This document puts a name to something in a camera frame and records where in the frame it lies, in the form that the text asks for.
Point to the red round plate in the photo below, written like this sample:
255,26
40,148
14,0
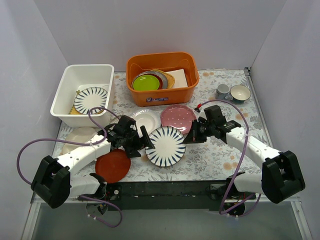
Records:
113,166

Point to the yellow bamboo mat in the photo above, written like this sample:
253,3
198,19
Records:
73,111

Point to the pink polka dot plate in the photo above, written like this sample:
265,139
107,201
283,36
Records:
178,116

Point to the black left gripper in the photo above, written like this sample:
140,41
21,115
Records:
136,141

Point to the cream divided plate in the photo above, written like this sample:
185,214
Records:
79,135

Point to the grey rimmed plate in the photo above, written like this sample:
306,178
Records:
158,75

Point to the orange plastic bin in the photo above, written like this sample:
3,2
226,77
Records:
165,61

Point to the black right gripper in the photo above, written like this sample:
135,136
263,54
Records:
196,131

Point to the yellow woven basket plate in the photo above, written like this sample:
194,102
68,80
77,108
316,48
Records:
170,79

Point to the green rimmed bowl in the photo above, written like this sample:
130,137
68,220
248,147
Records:
240,94

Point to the white round plate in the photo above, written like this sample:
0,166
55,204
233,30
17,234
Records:
148,118

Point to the floral table mat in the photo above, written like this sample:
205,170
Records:
212,160

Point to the blue striped plate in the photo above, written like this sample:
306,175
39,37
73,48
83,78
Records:
168,149
89,98

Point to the white plastic bin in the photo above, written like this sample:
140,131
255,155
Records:
79,77

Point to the small patterned mug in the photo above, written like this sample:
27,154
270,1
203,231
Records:
223,92

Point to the white square plate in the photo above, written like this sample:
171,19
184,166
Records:
179,77

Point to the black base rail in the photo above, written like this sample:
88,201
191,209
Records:
163,195

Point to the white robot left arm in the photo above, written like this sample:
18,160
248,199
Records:
55,180

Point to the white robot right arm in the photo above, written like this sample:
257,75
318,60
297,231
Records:
280,177

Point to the lime green plate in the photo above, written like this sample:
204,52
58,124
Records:
146,83

